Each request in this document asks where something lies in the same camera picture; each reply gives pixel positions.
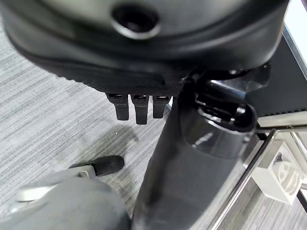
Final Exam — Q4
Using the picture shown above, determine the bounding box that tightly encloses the dark robot foot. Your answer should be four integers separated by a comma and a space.
93, 155, 125, 177

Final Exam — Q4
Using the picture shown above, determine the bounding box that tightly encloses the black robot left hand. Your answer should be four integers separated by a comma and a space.
0, 0, 289, 230

